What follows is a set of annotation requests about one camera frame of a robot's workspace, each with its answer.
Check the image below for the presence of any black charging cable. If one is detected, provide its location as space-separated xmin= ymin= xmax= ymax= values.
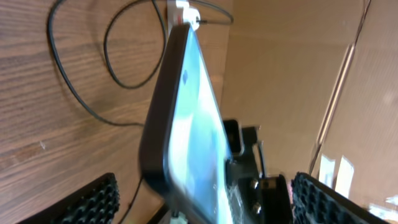
xmin=47 ymin=0 xmax=234 ymax=128

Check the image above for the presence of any white power strip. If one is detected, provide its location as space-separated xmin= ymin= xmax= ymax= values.
xmin=167 ymin=0 xmax=189 ymax=26

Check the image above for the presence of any transparent plastic sheet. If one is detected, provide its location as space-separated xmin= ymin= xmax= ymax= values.
xmin=315 ymin=0 xmax=397 ymax=223

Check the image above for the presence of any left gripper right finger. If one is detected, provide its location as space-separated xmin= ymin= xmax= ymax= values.
xmin=292 ymin=172 xmax=387 ymax=224

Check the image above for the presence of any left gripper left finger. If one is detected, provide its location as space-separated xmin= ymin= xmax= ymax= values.
xmin=21 ymin=172 xmax=120 ymax=224

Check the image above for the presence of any Samsung Galaxy smartphone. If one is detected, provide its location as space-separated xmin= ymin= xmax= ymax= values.
xmin=139 ymin=24 xmax=233 ymax=223

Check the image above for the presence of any white charger plug adapter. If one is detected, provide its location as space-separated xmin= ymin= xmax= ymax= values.
xmin=177 ymin=6 xmax=201 ymax=31

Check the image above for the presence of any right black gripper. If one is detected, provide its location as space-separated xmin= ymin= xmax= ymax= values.
xmin=223 ymin=119 xmax=294 ymax=223

